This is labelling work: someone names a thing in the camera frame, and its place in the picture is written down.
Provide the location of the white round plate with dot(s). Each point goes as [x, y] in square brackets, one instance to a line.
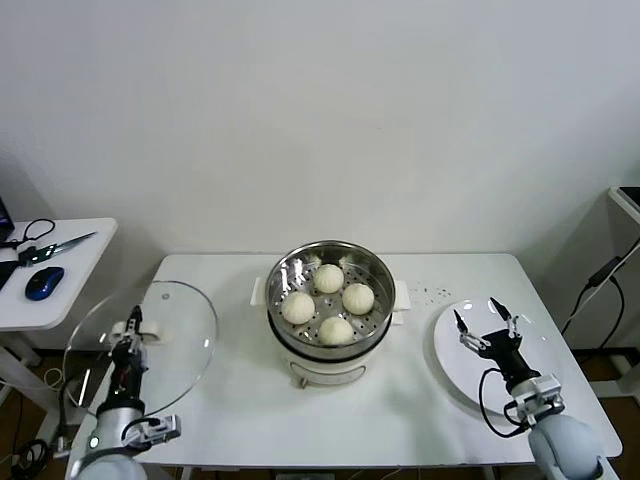
[450, 350]

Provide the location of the blue computer mouse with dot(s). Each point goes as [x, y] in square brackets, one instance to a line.
[45, 282]

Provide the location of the white side table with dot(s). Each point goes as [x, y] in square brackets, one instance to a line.
[75, 280]

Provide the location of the glass pot lid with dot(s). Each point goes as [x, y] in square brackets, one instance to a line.
[180, 320]

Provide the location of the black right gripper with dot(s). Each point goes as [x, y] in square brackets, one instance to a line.
[507, 355]

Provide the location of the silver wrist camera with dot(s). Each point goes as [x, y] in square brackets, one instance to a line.
[157, 430]
[537, 395]

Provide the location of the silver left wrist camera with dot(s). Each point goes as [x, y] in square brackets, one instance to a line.
[157, 430]

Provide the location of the stainless steel steamer basket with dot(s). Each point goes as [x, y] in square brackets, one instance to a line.
[285, 272]

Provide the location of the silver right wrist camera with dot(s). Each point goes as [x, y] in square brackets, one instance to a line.
[537, 395]

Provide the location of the white electric pot base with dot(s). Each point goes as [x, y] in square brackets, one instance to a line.
[325, 372]

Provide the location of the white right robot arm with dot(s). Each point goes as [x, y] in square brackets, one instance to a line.
[565, 445]

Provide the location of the white steamed baozi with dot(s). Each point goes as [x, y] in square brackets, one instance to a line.
[328, 278]
[336, 331]
[358, 298]
[298, 306]

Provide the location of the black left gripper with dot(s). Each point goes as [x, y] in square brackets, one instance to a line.
[127, 370]

